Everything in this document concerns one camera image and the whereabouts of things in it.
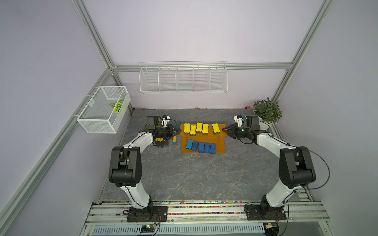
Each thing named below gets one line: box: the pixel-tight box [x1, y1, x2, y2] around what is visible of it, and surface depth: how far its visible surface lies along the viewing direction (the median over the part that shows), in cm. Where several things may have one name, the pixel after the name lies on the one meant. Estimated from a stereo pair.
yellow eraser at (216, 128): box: [212, 122, 221, 135], surface depth 91 cm
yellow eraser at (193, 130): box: [189, 124, 197, 137], surface depth 89 cm
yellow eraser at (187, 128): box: [183, 122, 191, 135], surface depth 91 cm
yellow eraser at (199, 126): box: [195, 121, 203, 133], surface depth 91 cm
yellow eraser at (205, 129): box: [201, 123, 210, 135], surface depth 90 cm
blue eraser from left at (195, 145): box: [191, 140, 199, 152], surface depth 98 cm
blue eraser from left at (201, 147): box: [198, 142, 205, 153], surface depth 98 cm
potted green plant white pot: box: [252, 97, 283, 128], surface depth 95 cm
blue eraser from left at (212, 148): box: [210, 143, 217, 154], surface depth 97 cm
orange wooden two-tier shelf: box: [179, 123, 228, 153], surface depth 96 cm
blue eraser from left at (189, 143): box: [186, 139, 194, 149], surface depth 98 cm
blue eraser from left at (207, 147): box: [204, 142, 211, 153], surface depth 97 cm
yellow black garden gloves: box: [155, 137, 169, 148], surface depth 101 cm
